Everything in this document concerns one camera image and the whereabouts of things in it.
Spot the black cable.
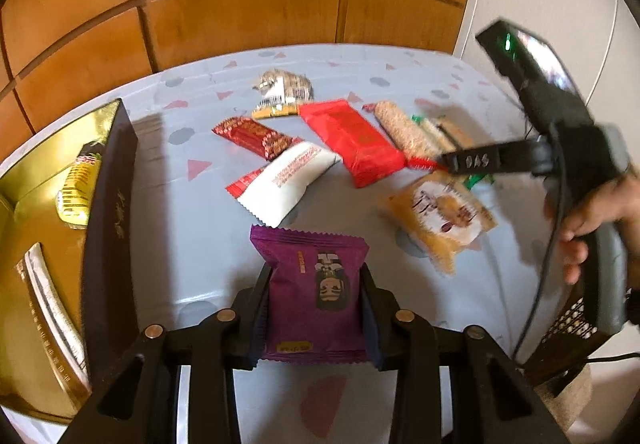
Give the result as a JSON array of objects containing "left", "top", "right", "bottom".
[{"left": 510, "top": 159, "right": 640, "bottom": 367}]

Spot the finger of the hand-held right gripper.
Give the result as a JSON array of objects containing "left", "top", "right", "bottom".
[{"left": 442, "top": 140, "right": 538, "bottom": 173}]

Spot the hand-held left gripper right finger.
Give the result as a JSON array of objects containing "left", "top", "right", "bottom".
[{"left": 360, "top": 264, "right": 571, "bottom": 444}]

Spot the red-ended sesame stick packet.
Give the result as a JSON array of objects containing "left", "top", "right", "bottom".
[{"left": 362, "top": 101, "right": 448, "bottom": 172}]

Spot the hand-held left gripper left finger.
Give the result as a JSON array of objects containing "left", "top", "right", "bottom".
[{"left": 57, "top": 264, "right": 273, "bottom": 444}]

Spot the woven brown chair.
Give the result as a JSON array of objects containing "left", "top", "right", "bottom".
[{"left": 522, "top": 296, "right": 613, "bottom": 430}]

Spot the orange cookie packet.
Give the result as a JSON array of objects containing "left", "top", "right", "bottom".
[{"left": 377, "top": 171, "right": 498, "bottom": 277}]

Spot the yellow black snack packet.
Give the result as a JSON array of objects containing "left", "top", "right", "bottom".
[{"left": 55, "top": 144, "right": 103, "bottom": 229}]

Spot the patterned pale tablecloth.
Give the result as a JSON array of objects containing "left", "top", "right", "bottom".
[{"left": 0, "top": 44, "right": 591, "bottom": 444}]

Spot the clear nut snack packet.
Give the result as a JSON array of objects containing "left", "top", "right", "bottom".
[{"left": 250, "top": 68, "right": 315, "bottom": 119}]

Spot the long clear snack packet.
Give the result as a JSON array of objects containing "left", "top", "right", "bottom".
[{"left": 15, "top": 241, "right": 93, "bottom": 400}]

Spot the green-ended sesame stick packet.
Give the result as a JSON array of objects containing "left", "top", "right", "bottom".
[{"left": 410, "top": 114, "right": 496, "bottom": 187}]

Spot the red brown snack bar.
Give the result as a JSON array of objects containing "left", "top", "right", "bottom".
[{"left": 211, "top": 116, "right": 306, "bottom": 161}]

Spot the purple snack packet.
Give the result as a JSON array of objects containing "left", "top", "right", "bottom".
[{"left": 250, "top": 224, "right": 371, "bottom": 365}]

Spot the gold tin box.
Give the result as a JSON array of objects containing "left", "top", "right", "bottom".
[{"left": 0, "top": 98, "right": 138, "bottom": 425}]

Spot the person's right hand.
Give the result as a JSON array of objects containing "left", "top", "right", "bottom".
[{"left": 545, "top": 171, "right": 640, "bottom": 285}]

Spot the white red snack packet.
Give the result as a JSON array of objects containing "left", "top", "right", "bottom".
[{"left": 225, "top": 141, "right": 343, "bottom": 228}]

